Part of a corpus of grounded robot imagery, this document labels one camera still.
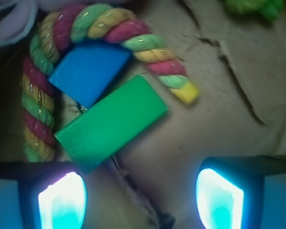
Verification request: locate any blue rectangular block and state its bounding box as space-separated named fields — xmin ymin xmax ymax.
xmin=49 ymin=40 xmax=132 ymax=108

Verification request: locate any pink plush bunny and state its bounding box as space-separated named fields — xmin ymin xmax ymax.
xmin=0 ymin=0 xmax=38 ymax=48

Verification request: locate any multicolour twisted rope toy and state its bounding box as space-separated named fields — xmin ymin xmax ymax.
xmin=21 ymin=3 xmax=199 ymax=162

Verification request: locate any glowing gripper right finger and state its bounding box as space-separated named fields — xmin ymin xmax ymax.
xmin=196 ymin=155 xmax=286 ymax=229

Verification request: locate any brown paper bag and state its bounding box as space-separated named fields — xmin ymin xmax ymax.
xmin=0 ymin=0 xmax=286 ymax=229

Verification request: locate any green rectangular block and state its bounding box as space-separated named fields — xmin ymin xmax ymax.
xmin=55 ymin=75 xmax=168 ymax=172

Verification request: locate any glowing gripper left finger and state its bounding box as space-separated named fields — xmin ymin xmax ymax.
xmin=0 ymin=161 xmax=87 ymax=229

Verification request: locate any green plush toy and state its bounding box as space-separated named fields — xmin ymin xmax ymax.
xmin=223 ymin=0 xmax=285 ymax=21

